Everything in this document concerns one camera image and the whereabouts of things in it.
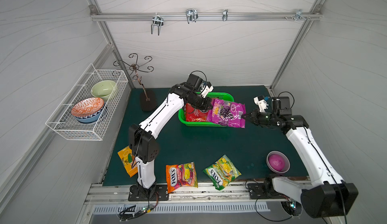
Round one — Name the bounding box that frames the red candy bag with buildings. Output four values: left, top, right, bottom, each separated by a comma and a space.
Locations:
184, 103, 208, 122

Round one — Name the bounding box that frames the green plastic basket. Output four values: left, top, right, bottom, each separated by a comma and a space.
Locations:
178, 92, 234, 127

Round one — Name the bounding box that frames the purple candy bag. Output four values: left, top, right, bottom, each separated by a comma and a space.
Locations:
207, 99, 246, 128

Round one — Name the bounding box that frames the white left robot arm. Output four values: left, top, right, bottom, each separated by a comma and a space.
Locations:
129, 72, 213, 190

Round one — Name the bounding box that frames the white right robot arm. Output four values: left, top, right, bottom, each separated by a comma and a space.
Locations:
243, 96, 359, 219

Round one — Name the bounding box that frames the purple bowl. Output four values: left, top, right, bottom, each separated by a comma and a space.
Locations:
266, 151, 290, 174

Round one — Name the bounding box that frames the metal loop hook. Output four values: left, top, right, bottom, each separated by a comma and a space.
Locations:
185, 9, 199, 24

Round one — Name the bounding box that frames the metal double hook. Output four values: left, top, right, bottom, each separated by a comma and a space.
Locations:
151, 15, 164, 35

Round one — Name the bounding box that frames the green Fox's candy bag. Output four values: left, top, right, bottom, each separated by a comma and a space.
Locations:
203, 155, 241, 190

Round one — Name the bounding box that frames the orange Fox's candy bag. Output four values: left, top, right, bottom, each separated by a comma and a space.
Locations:
166, 162, 198, 194

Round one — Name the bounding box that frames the small metal hook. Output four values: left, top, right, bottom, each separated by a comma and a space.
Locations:
222, 9, 228, 21

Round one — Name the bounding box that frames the light green bowl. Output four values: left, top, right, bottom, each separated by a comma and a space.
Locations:
91, 80, 117, 102

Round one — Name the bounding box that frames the yellow candy bag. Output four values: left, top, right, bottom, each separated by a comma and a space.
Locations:
118, 146, 138, 177

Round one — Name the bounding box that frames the blue bowl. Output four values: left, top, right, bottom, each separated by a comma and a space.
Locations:
74, 107, 104, 124

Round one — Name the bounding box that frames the orange patterned bowl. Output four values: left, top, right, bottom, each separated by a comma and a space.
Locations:
71, 98, 104, 117

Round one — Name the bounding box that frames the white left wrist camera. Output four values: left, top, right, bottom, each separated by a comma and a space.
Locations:
200, 85, 214, 98

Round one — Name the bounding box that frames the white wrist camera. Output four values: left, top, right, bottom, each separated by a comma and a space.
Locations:
254, 95, 269, 113
200, 85, 214, 98

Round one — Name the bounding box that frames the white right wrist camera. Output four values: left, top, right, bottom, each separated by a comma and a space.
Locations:
254, 95, 269, 113

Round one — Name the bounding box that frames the copper wire stand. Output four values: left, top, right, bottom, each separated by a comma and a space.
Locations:
113, 53, 157, 112

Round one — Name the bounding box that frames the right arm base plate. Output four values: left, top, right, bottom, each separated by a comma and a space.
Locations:
244, 180, 289, 201

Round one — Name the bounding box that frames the metal bracket hook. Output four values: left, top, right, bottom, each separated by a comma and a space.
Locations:
284, 9, 311, 22

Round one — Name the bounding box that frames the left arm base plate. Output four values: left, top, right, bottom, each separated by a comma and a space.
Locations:
128, 184, 169, 202

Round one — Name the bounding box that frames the white wire wall basket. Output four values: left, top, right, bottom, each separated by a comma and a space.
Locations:
46, 65, 128, 141

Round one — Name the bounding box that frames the aluminium top rail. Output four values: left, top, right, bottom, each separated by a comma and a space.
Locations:
91, 12, 323, 22

